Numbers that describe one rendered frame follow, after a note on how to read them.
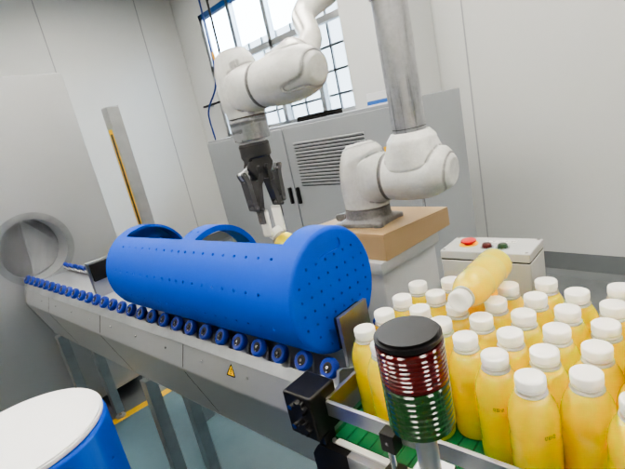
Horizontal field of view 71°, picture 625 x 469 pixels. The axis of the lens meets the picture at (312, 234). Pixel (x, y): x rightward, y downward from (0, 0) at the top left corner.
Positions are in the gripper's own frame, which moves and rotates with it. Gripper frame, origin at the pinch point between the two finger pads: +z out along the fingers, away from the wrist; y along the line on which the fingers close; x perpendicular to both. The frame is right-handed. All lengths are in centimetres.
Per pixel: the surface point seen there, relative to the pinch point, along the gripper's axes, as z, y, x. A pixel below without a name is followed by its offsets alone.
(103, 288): 27, 7, -109
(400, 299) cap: 15.5, 3.3, 36.5
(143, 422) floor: 123, -5, -159
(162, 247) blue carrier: 3.0, 14.3, -32.4
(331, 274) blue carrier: 10.2, 5.8, 21.7
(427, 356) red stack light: -2, 43, 65
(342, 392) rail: 26.6, 21.3, 32.6
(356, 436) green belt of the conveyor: 33, 24, 36
